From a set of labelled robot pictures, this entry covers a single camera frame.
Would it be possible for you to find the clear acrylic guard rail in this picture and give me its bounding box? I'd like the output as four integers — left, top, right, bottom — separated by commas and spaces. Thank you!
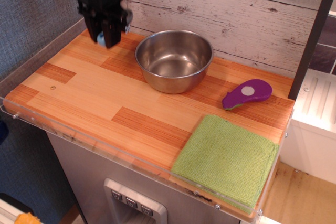
0, 95, 294, 216

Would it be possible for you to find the green cloth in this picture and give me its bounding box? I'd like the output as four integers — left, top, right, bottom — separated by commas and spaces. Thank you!
171, 115, 279, 212

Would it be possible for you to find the purple toy eggplant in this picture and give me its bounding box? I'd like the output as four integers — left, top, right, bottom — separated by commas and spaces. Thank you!
222, 79, 273, 110

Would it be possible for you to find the stainless steel pot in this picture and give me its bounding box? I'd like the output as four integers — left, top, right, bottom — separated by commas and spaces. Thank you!
135, 30, 214, 94

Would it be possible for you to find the blue grey toy scooper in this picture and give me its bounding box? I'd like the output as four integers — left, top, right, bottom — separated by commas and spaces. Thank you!
97, 32, 106, 47

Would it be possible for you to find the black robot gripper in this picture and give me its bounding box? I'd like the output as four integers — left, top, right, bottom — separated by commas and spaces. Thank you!
77, 0, 133, 48

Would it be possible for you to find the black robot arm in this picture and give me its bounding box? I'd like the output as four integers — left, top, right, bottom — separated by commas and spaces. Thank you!
77, 0, 133, 48

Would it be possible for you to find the silver dispenser panel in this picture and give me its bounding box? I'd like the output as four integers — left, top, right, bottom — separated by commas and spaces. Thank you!
103, 178, 168, 223

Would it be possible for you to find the white toy sink unit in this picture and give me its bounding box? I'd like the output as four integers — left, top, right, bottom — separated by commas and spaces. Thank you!
278, 10, 336, 184

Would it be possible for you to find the dark right post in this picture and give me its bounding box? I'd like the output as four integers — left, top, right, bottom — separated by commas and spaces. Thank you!
288, 0, 333, 100

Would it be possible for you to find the silver toy fridge cabinet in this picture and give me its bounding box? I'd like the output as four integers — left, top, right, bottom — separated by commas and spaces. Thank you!
47, 133, 240, 223

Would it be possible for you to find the orange black object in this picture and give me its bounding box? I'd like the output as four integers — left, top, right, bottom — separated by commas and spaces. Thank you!
14, 212, 41, 224

